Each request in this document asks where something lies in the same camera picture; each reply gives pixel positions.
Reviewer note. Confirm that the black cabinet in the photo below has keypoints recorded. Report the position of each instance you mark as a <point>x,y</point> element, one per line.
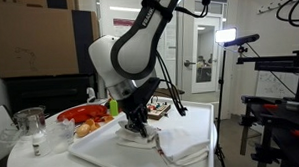
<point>49,93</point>

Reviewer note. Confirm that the bright light panel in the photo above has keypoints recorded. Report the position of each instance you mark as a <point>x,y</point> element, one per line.
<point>226,35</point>

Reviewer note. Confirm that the orange eggshell half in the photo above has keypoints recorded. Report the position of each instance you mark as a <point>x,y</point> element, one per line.
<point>83,130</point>
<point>92,124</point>
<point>108,118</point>

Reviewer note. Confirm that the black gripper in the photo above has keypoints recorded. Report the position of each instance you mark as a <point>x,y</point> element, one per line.
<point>140,97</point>

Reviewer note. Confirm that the small white bottle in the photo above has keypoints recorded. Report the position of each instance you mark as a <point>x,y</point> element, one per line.
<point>40,145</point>

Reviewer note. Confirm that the white plastic tray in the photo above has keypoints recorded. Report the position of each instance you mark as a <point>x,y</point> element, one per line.
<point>102,151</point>

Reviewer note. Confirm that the black bar camera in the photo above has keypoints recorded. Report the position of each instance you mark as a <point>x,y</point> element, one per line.
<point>241,40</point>

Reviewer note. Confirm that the white door with window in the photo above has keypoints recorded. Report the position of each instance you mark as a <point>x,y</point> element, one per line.
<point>205,55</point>

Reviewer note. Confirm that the large cardboard box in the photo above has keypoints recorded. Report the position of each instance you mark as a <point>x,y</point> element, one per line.
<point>31,41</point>

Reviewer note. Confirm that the glass pot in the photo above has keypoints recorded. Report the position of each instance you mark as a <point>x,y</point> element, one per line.
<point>29,121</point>

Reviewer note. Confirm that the black metal rack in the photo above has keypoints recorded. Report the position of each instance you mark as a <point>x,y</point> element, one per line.
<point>284,115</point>

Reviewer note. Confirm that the folded white towel red tag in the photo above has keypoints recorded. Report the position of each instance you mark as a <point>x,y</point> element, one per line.
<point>181,145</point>

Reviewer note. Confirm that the clear plastic cup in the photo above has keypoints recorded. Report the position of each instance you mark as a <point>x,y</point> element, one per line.
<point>61,136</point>

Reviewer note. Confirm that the whiteboard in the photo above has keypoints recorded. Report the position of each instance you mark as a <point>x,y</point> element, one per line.
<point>273,85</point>

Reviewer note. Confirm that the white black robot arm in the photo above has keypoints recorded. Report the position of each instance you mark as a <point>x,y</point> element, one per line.
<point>135,50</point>

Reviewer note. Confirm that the red plate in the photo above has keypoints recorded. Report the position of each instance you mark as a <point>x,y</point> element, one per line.
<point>79,113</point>

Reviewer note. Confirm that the wooden switch board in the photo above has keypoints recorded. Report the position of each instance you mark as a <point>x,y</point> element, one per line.
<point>159,110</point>

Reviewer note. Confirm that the green bottle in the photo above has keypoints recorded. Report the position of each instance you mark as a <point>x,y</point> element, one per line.
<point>114,108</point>

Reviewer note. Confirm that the black light stand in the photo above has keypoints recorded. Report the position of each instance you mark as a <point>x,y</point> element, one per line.
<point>220,91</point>

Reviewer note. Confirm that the white spout object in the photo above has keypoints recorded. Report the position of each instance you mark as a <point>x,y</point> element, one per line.
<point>91,94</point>

